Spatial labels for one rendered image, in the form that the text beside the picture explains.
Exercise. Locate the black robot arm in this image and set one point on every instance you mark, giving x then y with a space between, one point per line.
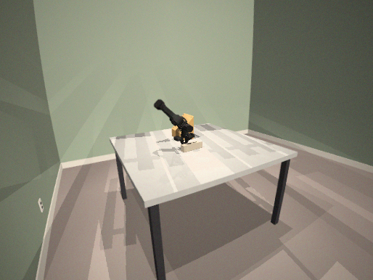
176 120

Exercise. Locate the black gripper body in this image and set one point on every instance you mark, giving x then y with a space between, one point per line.
180 138

